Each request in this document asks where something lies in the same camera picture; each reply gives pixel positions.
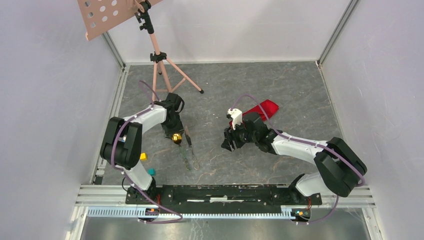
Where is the pink music stand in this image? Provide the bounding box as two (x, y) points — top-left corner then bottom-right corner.
(76, 0), (205, 104)

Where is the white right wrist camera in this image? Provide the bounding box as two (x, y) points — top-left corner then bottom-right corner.
(227, 108), (243, 130)

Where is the yellow cube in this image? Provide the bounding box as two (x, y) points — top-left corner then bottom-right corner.
(139, 152), (147, 162)

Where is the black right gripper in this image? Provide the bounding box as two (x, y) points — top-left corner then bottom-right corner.
(221, 118), (258, 152)

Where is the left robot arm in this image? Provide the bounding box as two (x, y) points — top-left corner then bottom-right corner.
(100, 93), (185, 204)

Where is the red cloth napkin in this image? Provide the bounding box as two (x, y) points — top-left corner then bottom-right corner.
(229, 99), (280, 131)

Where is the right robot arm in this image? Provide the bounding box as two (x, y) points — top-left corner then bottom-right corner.
(221, 108), (368, 204)

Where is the teal cube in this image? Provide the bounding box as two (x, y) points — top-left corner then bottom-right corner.
(147, 168), (156, 176)

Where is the iridescent spoon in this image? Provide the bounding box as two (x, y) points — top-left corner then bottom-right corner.
(171, 133), (192, 171)

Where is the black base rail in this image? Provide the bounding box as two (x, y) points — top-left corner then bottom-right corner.
(147, 184), (323, 214)

